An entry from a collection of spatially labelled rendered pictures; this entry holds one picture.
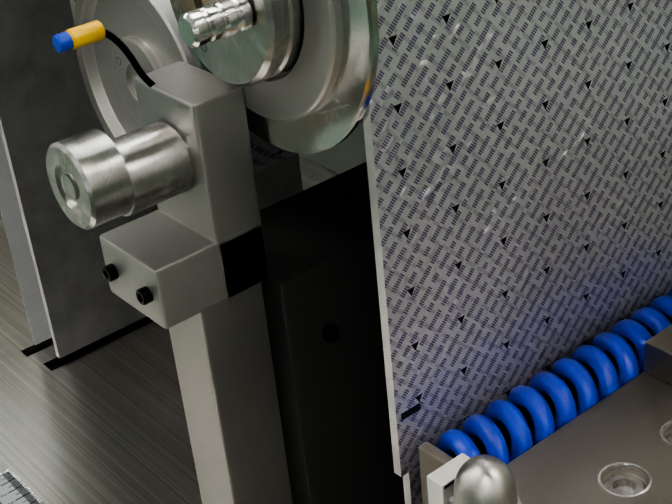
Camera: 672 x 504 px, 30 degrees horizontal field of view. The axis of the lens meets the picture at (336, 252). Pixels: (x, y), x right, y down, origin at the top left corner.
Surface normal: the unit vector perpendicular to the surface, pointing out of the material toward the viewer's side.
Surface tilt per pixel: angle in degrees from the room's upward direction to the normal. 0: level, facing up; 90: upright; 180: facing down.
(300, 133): 90
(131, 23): 90
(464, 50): 90
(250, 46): 90
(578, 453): 0
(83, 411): 0
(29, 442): 0
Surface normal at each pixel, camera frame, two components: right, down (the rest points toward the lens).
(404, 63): 0.64, 0.33
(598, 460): -0.09, -0.86
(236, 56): -0.77, 0.38
